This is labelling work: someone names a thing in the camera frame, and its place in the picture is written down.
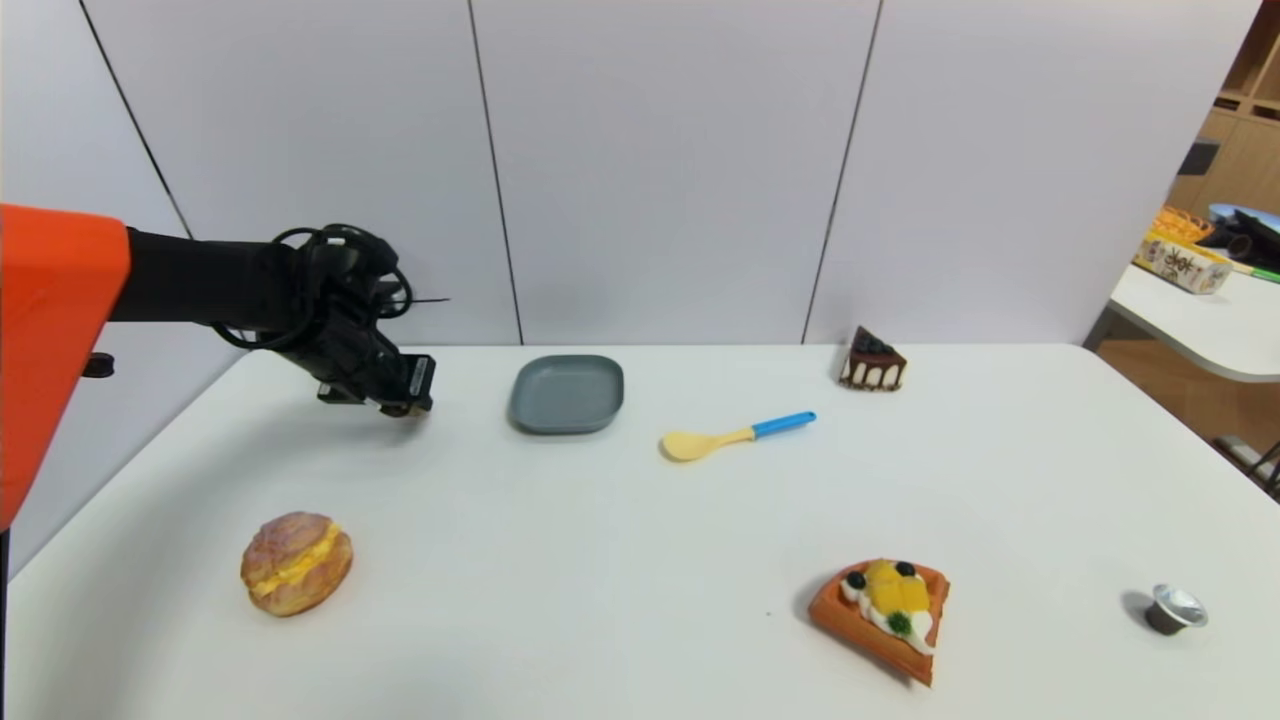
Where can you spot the fruit topped waffle slice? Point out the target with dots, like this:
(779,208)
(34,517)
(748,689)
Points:
(885,615)

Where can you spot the white side table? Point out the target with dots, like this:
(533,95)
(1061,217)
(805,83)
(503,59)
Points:
(1200,325)

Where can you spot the cream puff pastry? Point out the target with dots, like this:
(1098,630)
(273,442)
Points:
(296,563)

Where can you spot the wooden shelf unit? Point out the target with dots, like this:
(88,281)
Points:
(1235,130)

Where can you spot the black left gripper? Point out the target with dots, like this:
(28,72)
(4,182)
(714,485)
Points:
(417,380)

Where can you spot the dark metal frame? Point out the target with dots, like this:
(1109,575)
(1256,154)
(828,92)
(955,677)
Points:
(1255,462)

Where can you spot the grey square dish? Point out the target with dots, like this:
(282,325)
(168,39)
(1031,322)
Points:
(566,394)

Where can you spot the green pen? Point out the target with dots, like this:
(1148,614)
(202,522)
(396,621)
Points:
(1264,273)

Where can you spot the chocolate cake slice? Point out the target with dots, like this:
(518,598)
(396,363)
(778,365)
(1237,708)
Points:
(872,365)

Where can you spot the printed cardboard box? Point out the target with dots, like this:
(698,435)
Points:
(1183,264)

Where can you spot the silver coffee capsule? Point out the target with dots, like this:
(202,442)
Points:
(1175,608)

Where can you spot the orange and black left arm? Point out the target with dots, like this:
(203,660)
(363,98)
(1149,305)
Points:
(60,330)

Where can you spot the black bundle on side table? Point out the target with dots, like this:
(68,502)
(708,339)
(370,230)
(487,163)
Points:
(1245,240)

